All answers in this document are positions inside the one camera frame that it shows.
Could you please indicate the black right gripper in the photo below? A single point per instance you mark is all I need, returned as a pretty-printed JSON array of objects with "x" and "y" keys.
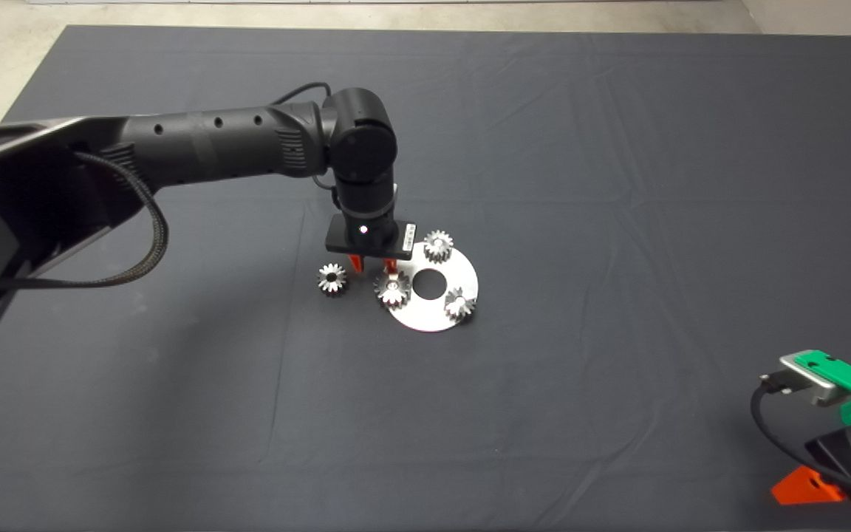
[{"x": 839, "y": 465}]

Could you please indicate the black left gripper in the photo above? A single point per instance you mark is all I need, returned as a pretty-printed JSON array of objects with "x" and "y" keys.
[{"x": 377, "y": 240}]

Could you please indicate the larger steel gear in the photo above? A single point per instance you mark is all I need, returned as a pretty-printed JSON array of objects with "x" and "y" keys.
[{"x": 388, "y": 294}]

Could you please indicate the small steel gear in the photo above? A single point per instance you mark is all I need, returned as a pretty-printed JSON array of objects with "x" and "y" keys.
[{"x": 341, "y": 283}]

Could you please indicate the round metal plate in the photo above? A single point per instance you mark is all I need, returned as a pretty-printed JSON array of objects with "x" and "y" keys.
[{"x": 429, "y": 314}]

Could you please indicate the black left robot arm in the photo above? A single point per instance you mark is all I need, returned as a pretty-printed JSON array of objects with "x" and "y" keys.
[{"x": 211, "y": 148}]

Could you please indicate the dark grey table cloth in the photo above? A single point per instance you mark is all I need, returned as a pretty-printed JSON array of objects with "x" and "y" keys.
[{"x": 544, "y": 148}]

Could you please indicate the silver right camera box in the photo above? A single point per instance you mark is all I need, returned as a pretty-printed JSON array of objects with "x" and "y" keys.
[{"x": 813, "y": 380}]

